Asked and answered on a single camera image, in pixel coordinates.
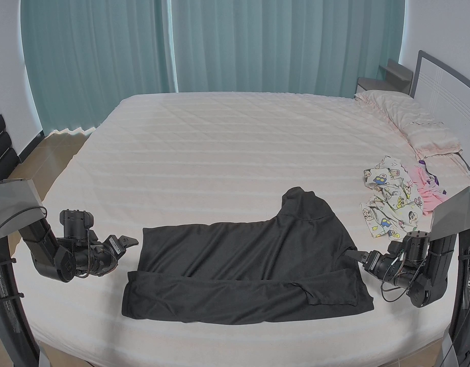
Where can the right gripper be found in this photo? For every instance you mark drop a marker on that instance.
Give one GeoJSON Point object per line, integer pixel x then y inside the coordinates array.
{"type": "Point", "coordinates": [384, 266]}

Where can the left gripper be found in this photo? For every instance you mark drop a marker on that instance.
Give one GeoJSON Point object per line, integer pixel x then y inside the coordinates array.
{"type": "Point", "coordinates": [105, 256]}

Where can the black T-shirt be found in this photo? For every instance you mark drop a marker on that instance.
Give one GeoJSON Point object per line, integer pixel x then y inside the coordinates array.
{"type": "Point", "coordinates": [238, 250]}

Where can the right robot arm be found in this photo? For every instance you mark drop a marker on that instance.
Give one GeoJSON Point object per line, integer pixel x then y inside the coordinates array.
{"type": "Point", "coordinates": [452, 212]}

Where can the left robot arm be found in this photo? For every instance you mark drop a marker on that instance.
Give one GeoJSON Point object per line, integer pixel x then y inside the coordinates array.
{"type": "Point", "coordinates": [40, 243]}

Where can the bed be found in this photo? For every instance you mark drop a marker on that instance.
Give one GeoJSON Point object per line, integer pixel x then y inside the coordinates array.
{"type": "Point", "coordinates": [219, 136]}

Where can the white printed pyjama top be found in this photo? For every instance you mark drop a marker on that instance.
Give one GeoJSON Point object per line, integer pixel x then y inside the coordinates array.
{"type": "Point", "coordinates": [387, 201]}

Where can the pink garment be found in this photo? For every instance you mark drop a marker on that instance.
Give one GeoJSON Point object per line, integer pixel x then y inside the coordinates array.
{"type": "Point", "coordinates": [429, 197]}

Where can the purple garment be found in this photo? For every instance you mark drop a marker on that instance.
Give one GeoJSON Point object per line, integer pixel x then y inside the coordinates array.
{"type": "Point", "coordinates": [433, 180]}

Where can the cream pillow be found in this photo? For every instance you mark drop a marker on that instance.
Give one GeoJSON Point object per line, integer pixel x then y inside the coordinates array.
{"type": "Point", "coordinates": [418, 122]}

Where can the black chest of drawers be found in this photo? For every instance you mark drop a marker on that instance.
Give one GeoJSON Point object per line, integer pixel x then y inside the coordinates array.
{"type": "Point", "coordinates": [1, 147]}

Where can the grey bedside table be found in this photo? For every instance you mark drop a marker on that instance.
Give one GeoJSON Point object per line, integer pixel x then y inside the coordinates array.
{"type": "Point", "coordinates": [372, 84]}

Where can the blue-green curtain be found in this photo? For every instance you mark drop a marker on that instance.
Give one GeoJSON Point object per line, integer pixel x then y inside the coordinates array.
{"type": "Point", "coordinates": [288, 25]}
{"type": "Point", "coordinates": [97, 33]}

